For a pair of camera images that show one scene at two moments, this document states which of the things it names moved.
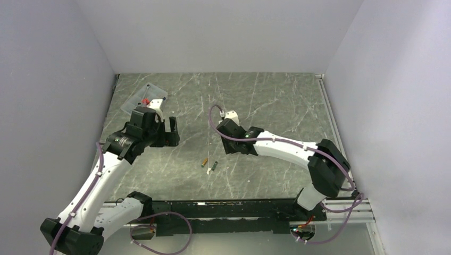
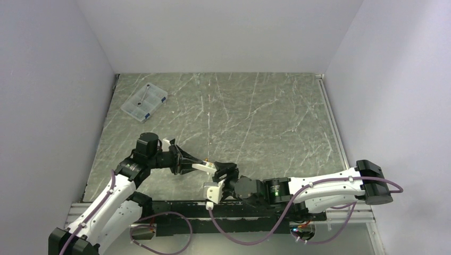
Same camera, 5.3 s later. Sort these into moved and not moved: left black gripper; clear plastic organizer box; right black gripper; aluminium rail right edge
Moved: right black gripper; left black gripper
Not moved: clear plastic organizer box; aluminium rail right edge
